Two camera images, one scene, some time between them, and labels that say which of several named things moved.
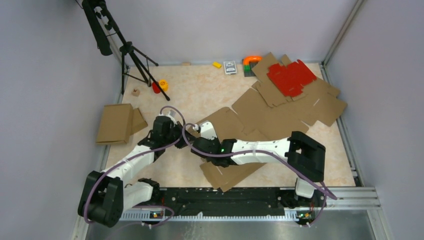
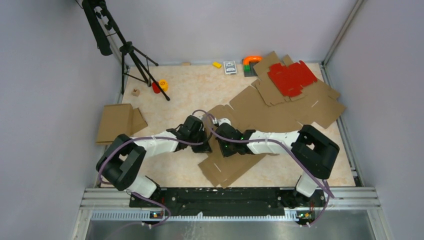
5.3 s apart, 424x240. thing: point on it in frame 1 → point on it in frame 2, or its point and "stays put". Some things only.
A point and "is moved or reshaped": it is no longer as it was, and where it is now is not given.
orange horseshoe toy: (247, 60) stays put
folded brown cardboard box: (118, 122) stays put
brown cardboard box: (228, 126) is moved or reshaped
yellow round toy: (163, 85) stays put
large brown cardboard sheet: (267, 113) stays put
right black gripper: (213, 139) → (224, 152)
